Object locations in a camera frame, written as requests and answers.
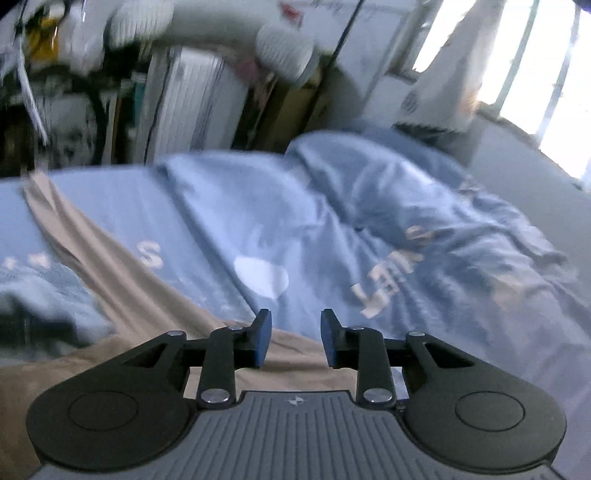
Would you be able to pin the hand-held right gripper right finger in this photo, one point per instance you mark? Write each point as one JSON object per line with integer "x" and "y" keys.
{"x": 328, "y": 341}

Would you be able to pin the red white bag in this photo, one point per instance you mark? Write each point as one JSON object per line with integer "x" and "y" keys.
{"x": 291, "y": 11}

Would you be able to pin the patterned white curtain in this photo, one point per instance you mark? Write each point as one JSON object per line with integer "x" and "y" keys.
{"x": 448, "y": 83}

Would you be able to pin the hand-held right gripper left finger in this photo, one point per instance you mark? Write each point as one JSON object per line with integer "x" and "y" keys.
{"x": 263, "y": 339}

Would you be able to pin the beige t-shirt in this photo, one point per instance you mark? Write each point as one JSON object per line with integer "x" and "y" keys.
{"x": 138, "y": 300}

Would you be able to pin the pink cloth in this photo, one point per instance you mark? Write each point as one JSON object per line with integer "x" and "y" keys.
{"x": 249, "y": 69}

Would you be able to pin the printed blue duvet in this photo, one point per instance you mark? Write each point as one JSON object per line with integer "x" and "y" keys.
{"x": 369, "y": 207}

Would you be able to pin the clear plastic bag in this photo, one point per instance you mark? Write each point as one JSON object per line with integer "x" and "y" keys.
{"x": 83, "y": 37}

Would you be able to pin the grey blue twill sweatshirt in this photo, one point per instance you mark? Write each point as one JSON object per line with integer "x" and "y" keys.
{"x": 46, "y": 304}

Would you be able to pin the yellow bag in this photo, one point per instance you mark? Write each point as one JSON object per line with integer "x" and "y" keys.
{"x": 44, "y": 41}

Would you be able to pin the plain blue pillow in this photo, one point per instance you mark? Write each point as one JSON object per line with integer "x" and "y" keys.
{"x": 392, "y": 138}

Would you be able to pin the barred window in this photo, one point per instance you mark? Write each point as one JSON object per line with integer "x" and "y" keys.
{"x": 521, "y": 46}

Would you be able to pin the teal plastic bin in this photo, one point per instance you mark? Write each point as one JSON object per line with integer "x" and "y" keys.
{"x": 138, "y": 101}

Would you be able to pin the black clothes rack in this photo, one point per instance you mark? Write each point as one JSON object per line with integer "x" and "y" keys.
{"x": 341, "y": 46}

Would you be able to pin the white road bicycle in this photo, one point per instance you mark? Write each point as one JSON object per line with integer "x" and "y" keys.
{"x": 27, "y": 92}

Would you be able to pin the white grey plush pillow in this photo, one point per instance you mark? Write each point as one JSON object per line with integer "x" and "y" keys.
{"x": 207, "y": 27}

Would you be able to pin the white suitcase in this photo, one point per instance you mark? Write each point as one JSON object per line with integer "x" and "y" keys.
{"x": 194, "y": 101}

